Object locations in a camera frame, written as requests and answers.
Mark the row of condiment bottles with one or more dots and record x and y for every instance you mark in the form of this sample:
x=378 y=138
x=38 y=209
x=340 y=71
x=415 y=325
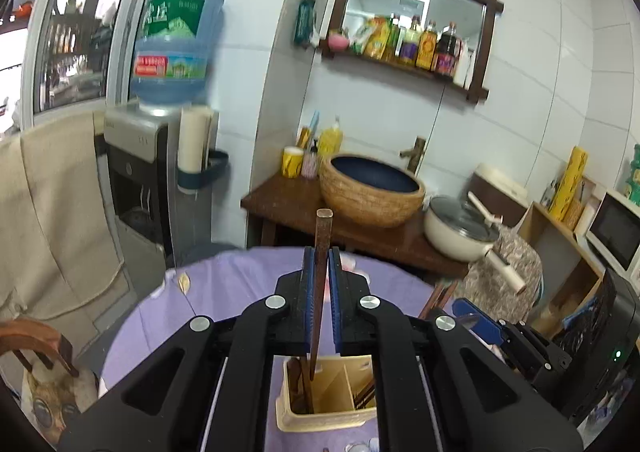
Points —
x=425 y=47

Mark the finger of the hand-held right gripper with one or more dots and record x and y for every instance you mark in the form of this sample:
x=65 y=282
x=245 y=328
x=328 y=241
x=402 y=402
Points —
x=480 y=322

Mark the yellow mug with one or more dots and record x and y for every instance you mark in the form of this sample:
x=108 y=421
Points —
x=291 y=164

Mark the wicker wash basin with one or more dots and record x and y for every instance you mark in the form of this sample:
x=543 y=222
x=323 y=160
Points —
x=370 y=207

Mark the white microwave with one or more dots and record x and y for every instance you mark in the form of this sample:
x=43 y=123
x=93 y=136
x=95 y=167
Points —
x=615 y=227

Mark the black chopstick gold band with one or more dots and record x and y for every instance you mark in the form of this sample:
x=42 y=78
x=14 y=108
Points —
x=369 y=398
x=364 y=389

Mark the cream frying pan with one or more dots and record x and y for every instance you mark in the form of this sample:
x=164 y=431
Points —
x=450 y=237

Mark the cardboard piece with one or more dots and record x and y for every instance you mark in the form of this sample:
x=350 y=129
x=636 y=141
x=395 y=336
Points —
x=550 y=314

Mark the window with white frame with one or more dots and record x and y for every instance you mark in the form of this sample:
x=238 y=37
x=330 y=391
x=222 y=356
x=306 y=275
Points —
x=75 y=32

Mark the wooden framed mirror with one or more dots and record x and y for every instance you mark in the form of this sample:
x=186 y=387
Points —
x=425 y=7

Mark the floral patterned cloth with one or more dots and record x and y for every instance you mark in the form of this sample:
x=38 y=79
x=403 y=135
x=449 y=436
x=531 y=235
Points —
x=480 y=287

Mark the dark wooden counter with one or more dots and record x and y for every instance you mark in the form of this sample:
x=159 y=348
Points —
x=280 y=197

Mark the grey water dispenser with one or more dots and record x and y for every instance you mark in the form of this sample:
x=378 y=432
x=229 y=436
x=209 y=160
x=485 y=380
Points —
x=135 y=182

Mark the green hanging packet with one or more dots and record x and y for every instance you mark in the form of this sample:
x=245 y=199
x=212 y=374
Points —
x=305 y=22

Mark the green boxes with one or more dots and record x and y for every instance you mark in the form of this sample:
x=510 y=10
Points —
x=634 y=172

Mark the glass pan lid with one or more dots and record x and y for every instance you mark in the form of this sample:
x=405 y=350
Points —
x=460 y=219

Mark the beige cloth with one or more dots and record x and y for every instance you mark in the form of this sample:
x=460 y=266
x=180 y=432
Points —
x=50 y=207

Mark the pink patterned bottle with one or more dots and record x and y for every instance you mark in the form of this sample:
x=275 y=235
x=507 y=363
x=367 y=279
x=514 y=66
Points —
x=310 y=164

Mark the blue water bottle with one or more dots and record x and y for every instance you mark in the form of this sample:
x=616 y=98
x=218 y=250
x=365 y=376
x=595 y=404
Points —
x=170 y=57

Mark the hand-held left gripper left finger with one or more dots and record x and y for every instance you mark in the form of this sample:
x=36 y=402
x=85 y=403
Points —
x=307 y=292

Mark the bronze faucet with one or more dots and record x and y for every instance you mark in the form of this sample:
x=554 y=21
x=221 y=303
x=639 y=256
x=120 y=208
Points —
x=416 y=154

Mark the dark blue cup holder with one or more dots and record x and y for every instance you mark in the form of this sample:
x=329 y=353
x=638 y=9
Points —
x=210 y=172

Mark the blue toothbrush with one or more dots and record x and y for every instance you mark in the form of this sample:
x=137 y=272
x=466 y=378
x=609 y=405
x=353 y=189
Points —
x=313 y=124

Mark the yellow box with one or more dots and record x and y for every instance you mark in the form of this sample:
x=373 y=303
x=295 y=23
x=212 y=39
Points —
x=570 y=182

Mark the purple floral tablecloth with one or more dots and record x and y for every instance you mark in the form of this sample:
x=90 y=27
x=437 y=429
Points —
x=225 y=282

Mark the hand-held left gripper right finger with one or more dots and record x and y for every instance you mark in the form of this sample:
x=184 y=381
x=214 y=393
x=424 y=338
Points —
x=336 y=312

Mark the beige plastic utensil holder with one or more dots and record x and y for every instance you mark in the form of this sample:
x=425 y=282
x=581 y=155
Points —
x=330 y=397

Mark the pink sponge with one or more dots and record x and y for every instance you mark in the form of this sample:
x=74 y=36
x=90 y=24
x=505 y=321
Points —
x=337 y=39

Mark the wooden chair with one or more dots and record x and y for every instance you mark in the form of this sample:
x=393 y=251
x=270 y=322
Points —
x=30 y=337

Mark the yellow soap bottle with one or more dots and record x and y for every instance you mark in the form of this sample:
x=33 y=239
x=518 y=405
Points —
x=330 y=142

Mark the wooden shelf unit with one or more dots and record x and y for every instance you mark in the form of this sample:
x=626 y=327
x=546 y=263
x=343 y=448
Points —
x=545 y=232

